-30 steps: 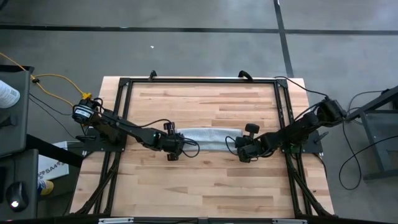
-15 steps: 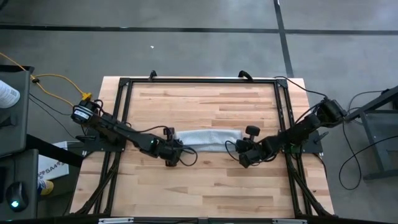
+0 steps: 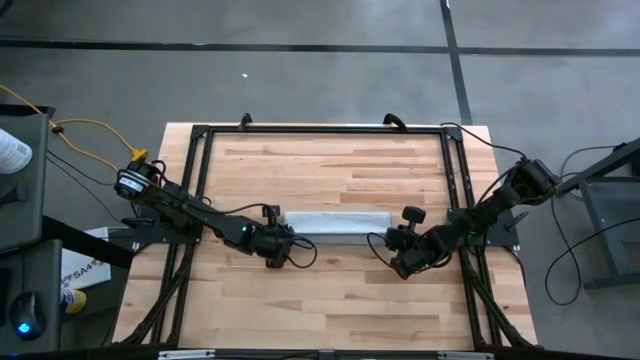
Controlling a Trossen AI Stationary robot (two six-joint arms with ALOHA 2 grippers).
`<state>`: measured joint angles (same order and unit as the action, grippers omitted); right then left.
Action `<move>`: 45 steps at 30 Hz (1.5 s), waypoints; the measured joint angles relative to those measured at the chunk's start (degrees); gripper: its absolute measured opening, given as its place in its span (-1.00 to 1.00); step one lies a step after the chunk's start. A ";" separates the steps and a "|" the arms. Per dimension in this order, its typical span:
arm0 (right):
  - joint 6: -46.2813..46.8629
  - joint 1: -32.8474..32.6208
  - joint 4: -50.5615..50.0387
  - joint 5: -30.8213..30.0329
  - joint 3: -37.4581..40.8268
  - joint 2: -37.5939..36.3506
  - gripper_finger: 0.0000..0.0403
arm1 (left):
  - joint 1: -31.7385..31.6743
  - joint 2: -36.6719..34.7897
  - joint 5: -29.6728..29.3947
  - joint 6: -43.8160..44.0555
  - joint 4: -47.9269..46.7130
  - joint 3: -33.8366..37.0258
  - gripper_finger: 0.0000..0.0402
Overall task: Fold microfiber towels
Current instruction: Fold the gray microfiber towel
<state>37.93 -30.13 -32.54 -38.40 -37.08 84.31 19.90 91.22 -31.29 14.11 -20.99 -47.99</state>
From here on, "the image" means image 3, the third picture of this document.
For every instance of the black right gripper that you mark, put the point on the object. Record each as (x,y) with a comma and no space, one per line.
(415,247)

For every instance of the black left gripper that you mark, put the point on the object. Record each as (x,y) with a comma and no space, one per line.
(272,240)

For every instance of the grey waffle microfiber towel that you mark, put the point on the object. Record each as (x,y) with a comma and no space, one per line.
(340,222)

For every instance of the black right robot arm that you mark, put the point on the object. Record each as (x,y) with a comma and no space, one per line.
(500,205)

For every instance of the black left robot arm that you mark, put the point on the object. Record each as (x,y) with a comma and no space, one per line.
(200,215)

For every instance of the black diagonal bar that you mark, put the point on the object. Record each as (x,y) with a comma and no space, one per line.
(85,242)

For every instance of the white printed cardboard box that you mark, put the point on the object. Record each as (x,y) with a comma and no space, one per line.
(85,265)

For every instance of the grey metal stand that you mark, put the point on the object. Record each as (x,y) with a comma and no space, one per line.
(607,210)

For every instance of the person's shoe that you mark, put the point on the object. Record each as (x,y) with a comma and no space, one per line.
(74,301)

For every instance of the dark grey desk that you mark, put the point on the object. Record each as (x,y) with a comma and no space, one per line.
(35,280)

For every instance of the black computer mouse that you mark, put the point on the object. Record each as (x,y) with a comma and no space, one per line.
(27,315)

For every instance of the dark grey cart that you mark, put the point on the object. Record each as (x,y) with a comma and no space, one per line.
(20,175)

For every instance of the white labelled paper roll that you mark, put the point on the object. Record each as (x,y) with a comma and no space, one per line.
(10,152)

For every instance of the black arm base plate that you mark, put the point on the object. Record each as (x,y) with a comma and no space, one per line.
(150,232)
(500,235)

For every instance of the black aluminium table frame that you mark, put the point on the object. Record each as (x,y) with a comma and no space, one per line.
(325,130)

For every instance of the black frame clamp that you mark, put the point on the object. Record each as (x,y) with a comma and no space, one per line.
(245,120)
(395,120)

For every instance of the silver metal bracket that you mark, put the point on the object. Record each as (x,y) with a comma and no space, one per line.
(465,356)
(187,355)

